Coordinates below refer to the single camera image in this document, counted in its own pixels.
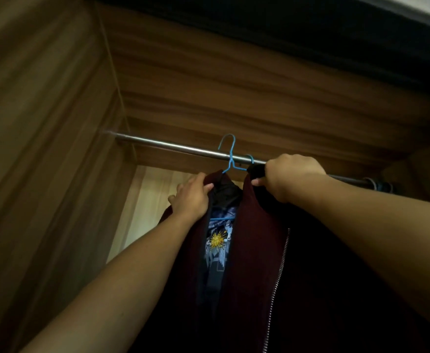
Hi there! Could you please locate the person's right hand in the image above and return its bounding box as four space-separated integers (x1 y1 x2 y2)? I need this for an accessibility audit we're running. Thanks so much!
250 153 328 205

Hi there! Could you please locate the person's left hand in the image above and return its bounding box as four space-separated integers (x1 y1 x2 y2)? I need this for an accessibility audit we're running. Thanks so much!
167 171 215 223

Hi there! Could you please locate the wooden wardrobe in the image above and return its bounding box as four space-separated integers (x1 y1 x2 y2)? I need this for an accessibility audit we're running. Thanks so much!
0 0 430 353

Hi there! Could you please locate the person's right forearm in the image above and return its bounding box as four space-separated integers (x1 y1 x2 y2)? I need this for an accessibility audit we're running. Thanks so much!
298 175 430 339

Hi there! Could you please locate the person's left forearm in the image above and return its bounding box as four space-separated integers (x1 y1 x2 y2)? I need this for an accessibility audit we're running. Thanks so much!
20 213 202 353

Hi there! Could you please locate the bunch of grey hangers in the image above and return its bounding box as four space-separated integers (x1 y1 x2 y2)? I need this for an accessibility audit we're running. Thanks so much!
370 177 396 194

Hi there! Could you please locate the metal wardrobe rail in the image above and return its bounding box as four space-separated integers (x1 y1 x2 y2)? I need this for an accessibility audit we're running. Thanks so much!
102 129 396 194

